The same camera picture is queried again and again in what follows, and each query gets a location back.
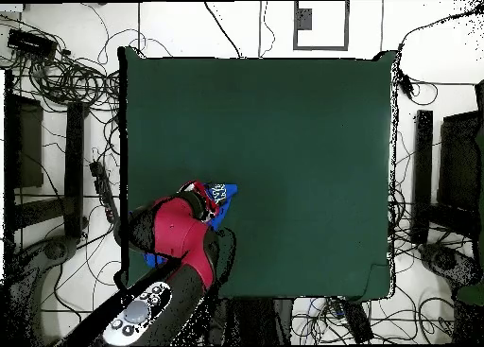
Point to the blue printed T-shirt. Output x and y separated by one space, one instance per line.
230 191

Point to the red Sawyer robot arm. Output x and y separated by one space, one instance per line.
181 229

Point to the black power strip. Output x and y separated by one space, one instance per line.
104 190

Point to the dark green table cloth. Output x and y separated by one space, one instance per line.
302 135

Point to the dark grey floor stand base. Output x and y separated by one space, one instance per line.
446 260
55 250

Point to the black rectangular floor device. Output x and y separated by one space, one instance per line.
357 320

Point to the small dark grey square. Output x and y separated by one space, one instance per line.
304 20

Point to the black plug adapter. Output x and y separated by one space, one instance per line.
406 84

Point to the black electronics box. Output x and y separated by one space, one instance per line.
32 43

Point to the dark green round object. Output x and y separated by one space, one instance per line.
470 294

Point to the black metal frame stand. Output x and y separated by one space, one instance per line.
423 165
74 165

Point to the grey square floor frame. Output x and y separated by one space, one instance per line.
321 48

